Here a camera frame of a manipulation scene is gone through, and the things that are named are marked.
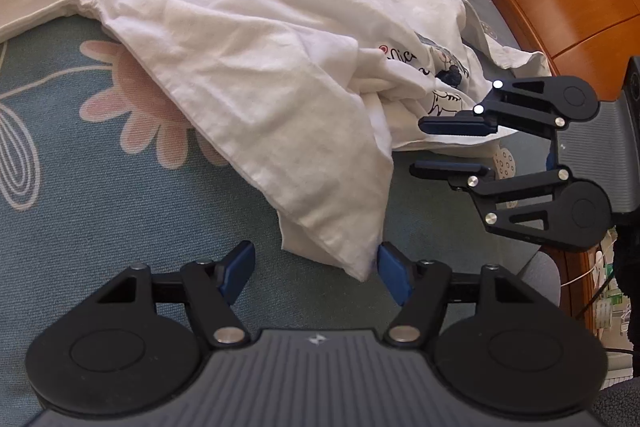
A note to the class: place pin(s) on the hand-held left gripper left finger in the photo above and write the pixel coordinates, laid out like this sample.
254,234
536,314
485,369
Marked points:
237,267

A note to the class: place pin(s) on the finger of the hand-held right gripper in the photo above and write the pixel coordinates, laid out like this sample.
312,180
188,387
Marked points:
450,125
450,169

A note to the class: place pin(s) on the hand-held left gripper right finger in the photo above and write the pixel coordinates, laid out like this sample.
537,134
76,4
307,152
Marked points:
395,274

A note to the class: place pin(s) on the white printed shirt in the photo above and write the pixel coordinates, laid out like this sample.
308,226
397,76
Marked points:
225,57

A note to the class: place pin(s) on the person's right forearm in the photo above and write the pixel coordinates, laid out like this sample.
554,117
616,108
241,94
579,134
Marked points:
630,257

